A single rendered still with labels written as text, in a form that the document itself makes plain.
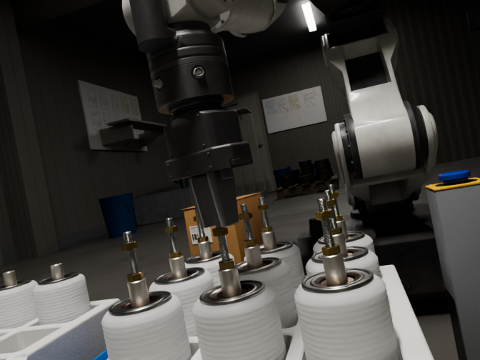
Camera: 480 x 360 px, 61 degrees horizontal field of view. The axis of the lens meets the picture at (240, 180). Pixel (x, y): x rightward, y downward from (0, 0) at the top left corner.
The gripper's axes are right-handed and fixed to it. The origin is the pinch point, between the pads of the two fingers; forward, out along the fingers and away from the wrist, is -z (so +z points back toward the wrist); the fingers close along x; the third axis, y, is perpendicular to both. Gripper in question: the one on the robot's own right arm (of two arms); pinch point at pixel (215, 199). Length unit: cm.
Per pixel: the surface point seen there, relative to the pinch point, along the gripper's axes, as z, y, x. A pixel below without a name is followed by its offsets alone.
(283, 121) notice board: 100, -635, 531
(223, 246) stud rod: -5.4, 0.3, -0.4
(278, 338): -15.9, -1.3, -4.5
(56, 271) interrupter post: -9.2, 4.4, 48.3
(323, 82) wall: 162, -689, 453
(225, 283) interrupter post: -9.3, 1.1, -0.4
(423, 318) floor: -36, -56, 7
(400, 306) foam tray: -18.0, -18.6, -9.5
